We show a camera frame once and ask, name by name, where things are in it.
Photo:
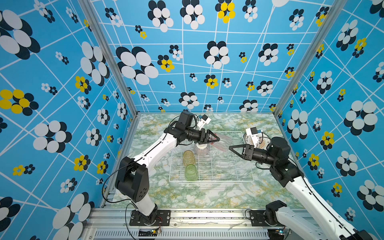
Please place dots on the white wire dish rack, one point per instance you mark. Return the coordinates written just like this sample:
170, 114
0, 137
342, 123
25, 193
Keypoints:
216, 166

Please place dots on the yellow drinking glass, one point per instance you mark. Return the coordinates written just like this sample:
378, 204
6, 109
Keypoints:
189, 158

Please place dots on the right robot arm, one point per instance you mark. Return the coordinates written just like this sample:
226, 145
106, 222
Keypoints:
330, 225

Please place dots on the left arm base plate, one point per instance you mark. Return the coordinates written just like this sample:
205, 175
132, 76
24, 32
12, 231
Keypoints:
156, 218

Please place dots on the aluminium front rail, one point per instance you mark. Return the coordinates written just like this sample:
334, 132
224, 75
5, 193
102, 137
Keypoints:
203, 224

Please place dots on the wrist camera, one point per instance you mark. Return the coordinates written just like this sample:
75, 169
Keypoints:
203, 120
253, 137

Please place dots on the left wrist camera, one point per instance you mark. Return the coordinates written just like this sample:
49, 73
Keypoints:
203, 120

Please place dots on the green drinking glass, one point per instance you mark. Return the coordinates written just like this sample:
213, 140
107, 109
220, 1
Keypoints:
191, 173

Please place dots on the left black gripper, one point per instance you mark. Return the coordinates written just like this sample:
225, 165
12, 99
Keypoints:
201, 140

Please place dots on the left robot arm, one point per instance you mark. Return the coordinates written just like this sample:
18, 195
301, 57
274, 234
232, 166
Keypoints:
132, 178

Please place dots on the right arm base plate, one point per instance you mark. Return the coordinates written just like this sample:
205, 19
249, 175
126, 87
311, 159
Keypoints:
262, 218

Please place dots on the striped ceramic bowl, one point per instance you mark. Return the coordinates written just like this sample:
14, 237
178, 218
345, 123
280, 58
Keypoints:
202, 149

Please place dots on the pink drinking glass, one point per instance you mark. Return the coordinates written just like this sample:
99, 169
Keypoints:
223, 144

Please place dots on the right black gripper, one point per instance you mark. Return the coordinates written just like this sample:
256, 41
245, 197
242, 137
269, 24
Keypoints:
247, 155

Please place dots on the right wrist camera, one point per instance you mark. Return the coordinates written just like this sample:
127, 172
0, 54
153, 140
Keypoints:
253, 137

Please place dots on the white plate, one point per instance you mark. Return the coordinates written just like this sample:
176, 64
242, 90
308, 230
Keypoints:
264, 140

